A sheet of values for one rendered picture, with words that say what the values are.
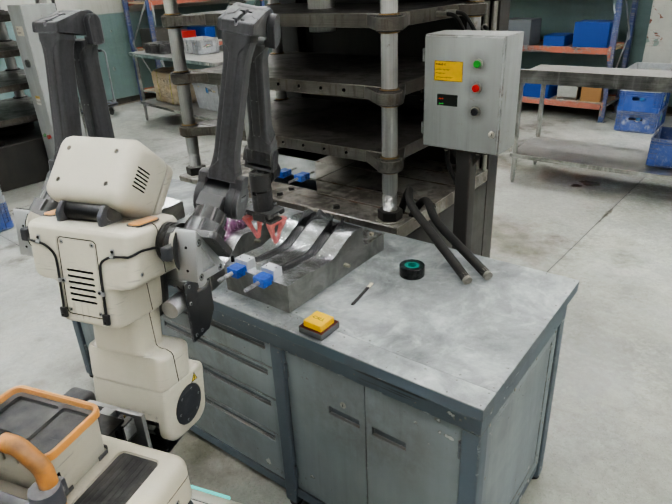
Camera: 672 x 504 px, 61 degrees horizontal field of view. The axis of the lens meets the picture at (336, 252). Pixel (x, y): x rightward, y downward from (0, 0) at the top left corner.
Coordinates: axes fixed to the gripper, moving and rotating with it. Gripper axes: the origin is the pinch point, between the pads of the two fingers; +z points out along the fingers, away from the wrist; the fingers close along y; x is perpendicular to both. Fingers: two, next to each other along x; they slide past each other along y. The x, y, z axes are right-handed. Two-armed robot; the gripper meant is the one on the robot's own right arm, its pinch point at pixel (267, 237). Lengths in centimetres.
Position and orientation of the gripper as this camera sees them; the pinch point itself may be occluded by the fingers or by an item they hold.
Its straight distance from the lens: 163.9
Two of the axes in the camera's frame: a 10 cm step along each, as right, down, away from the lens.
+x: -6.0, 3.9, -7.0
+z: 0.6, 8.9, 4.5
